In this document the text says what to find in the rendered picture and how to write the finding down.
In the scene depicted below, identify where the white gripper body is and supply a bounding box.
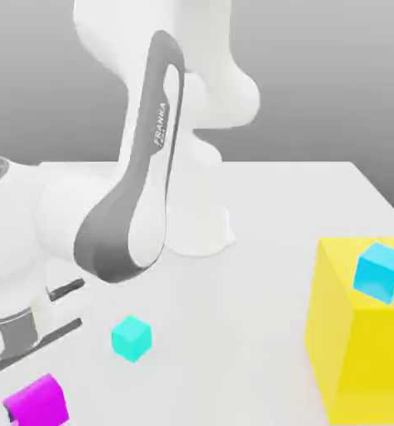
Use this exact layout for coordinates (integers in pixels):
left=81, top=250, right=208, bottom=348
left=0, top=315, right=88, bottom=405

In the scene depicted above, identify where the large yellow box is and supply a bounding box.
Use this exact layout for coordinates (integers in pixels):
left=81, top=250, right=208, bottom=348
left=304, top=236, right=394, bottom=426

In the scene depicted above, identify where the small turquoise cube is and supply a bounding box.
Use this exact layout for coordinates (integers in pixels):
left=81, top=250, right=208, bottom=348
left=111, top=315, right=153, bottom=364

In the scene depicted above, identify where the small magenta cube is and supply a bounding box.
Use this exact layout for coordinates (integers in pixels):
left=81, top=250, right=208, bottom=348
left=2, top=372, right=70, bottom=426

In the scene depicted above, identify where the small blue cube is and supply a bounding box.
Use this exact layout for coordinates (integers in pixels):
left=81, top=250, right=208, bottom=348
left=352, top=241, right=394, bottom=306

